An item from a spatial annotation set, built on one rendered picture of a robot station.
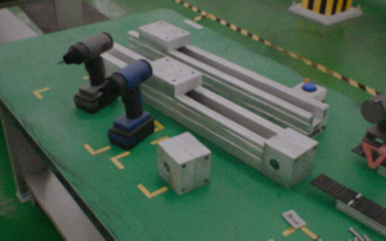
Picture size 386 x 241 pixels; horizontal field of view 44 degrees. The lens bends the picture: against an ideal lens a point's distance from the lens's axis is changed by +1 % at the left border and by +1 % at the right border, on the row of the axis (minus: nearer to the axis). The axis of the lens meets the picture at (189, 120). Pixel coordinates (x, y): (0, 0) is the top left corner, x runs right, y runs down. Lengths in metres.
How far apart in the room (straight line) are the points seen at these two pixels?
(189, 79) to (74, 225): 0.81
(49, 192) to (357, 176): 1.27
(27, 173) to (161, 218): 1.17
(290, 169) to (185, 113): 0.36
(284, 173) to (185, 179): 0.24
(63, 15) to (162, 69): 1.51
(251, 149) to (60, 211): 0.99
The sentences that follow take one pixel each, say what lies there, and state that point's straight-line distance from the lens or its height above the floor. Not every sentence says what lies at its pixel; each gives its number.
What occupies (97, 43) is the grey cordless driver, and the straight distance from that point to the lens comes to 1.41.
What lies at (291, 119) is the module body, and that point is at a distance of 1.36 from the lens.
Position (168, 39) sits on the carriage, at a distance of 1.64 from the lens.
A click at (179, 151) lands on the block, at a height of 0.87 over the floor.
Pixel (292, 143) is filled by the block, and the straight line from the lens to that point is 1.19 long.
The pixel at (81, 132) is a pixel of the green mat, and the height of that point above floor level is 0.78.
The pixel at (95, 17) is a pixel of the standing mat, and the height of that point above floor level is 0.01.
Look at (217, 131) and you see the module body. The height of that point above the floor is 0.83.
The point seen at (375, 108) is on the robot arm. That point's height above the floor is 1.00.
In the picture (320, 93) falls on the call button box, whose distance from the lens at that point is 1.51.
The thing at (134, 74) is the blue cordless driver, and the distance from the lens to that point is 1.23.
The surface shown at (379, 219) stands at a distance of 1.13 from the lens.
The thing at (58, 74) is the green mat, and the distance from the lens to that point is 1.72.
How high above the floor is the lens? 1.54
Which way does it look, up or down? 32 degrees down
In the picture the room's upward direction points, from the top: 1 degrees clockwise
